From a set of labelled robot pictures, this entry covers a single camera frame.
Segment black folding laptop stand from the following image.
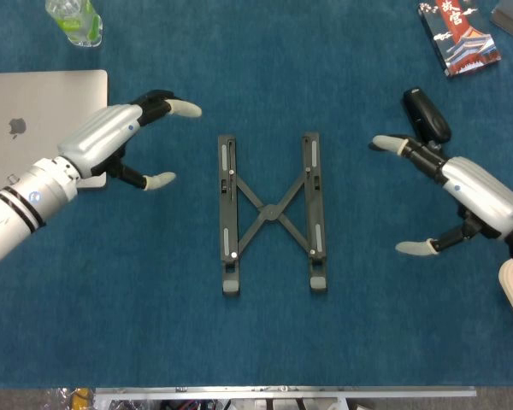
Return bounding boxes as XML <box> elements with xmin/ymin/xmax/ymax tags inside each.
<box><xmin>217</xmin><ymin>132</ymin><xmax>328</xmax><ymax>298</ymax></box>

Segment clear bottle green label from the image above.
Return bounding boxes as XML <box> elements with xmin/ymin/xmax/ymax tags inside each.
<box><xmin>44</xmin><ymin>0</ymin><xmax>104</xmax><ymax>48</ymax></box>

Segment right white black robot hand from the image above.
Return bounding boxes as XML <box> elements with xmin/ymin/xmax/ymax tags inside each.
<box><xmin>369</xmin><ymin>134</ymin><xmax>513</xmax><ymax>259</ymax></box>

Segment black stapler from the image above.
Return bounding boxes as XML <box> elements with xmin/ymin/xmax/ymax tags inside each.
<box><xmin>401</xmin><ymin>87</ymin><xmax>453</xmax><ymax>151</ymax></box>

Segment dark palace print book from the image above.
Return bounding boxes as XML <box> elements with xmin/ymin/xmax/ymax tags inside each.
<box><xmin>417</xmin><ymin>0</ymin><xmax>503</xmax><ymax>79</ymax></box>

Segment aluminium table edge rail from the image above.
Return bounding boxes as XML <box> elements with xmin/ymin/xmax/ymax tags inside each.
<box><xmin>94</xmin><ymin>385</ymin><xmax>478</xmax><ymax>401</ymax></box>

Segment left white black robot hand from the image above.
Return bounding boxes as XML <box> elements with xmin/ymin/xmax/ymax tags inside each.
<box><xmin>57</xmin><ymin>89</ymin><xmax>203</xmax><ymax>192</ymax></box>

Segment silver apple laptop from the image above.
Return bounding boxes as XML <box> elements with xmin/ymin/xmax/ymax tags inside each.
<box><xmin>0</xmin><ymin>69</ymin><xmax>109</xmax><ymax>192</ymax></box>

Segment clear plastic bag yellow contents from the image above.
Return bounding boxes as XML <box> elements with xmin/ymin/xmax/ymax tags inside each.
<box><xmin>42</xmin><ymin>387</ymin><xmax>96</xmax><ymax>410</ymax></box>

